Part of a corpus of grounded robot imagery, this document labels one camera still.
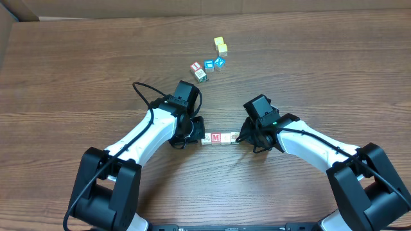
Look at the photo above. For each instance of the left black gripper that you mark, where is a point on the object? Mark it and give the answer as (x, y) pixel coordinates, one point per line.
(198, 131)

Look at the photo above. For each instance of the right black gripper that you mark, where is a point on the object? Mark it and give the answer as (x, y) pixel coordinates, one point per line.
(246, 128)

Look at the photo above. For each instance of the white red-edged block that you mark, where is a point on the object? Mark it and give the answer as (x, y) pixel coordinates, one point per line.
(207, 139)

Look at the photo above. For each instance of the red M block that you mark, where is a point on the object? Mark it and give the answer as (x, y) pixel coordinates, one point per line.
(216, 138)

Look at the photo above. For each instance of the blue-faced wooden block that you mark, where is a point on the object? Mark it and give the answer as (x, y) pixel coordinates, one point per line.
(234, 136)

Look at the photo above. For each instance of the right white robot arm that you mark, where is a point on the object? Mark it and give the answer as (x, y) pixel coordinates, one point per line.
(368, 191)

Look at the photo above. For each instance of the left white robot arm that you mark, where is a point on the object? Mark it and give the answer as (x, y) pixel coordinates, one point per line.
(106, 189)

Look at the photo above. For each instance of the white patterned block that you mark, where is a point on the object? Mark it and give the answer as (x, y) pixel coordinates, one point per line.
(200, 75)

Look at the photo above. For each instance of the red letter block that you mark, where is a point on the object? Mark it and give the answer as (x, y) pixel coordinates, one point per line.
(195, 66)

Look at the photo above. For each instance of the blue picture block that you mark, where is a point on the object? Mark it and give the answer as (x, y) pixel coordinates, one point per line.
(209, 66)

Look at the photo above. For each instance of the blue X block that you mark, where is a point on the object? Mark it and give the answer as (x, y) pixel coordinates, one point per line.
(219, 63)

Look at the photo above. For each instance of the near yellow block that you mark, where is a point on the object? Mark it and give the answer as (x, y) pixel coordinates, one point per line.
(222, 50)

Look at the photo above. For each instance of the yellow block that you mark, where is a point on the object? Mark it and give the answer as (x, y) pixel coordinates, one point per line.
(222, 50)
(218, 41)

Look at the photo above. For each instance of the far yellow block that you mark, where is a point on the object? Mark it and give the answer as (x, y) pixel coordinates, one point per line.
(218, 41)

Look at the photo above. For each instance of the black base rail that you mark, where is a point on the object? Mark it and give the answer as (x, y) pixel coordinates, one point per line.
(286, 227)

